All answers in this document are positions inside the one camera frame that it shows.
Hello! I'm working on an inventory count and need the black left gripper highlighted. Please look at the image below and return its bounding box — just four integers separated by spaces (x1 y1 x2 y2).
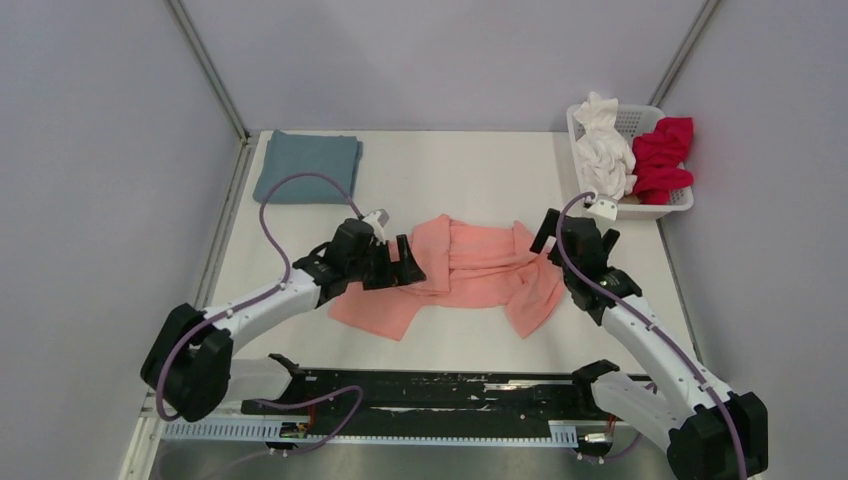
347 234 426 291

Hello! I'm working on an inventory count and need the pink t shirt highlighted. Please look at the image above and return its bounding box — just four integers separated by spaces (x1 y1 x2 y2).
328 215 565 341

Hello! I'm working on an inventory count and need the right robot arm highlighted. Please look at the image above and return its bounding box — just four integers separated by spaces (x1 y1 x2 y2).
530 209 769 479

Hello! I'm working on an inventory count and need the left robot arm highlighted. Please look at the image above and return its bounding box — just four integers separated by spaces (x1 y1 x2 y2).
140 219 426 422

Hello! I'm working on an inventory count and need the crumpled white t shirt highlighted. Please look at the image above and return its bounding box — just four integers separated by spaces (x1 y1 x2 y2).
573 91 637 201

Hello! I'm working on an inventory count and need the crumpled red t shirt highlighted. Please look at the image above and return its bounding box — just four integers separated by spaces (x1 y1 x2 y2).
632 117 694 205

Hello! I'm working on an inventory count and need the white plastic basket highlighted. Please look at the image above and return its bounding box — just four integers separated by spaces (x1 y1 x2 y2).
566 103 696 221

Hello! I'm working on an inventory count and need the folded blue-grey t shirt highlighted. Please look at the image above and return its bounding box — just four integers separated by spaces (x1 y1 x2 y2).
253 131 364 205

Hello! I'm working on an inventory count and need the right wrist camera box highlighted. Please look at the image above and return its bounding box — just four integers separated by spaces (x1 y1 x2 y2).
585 196 619 223

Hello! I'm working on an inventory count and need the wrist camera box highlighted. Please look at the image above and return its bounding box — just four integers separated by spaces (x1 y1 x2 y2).
362 209 390 243
585 196 619 223

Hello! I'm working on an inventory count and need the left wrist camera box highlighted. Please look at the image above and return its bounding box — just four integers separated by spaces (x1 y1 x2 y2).
362 209 390 243

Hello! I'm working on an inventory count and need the slotted white cable duct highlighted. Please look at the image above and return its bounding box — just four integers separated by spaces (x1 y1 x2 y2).
162 421 579 446

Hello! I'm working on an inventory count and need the right aluminium frame post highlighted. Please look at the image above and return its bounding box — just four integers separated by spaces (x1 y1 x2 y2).
648 0 723 108

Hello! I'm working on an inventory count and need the aluminium frame post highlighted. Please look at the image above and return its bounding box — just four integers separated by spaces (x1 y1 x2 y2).
648 0 723 108
164 0 250 144

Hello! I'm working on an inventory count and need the aluminium front rail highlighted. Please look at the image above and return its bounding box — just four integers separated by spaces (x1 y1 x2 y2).
135 372 745 432

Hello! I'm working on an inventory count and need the left aluminium frame post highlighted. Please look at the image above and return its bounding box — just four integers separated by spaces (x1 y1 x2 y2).
164 0 250 144

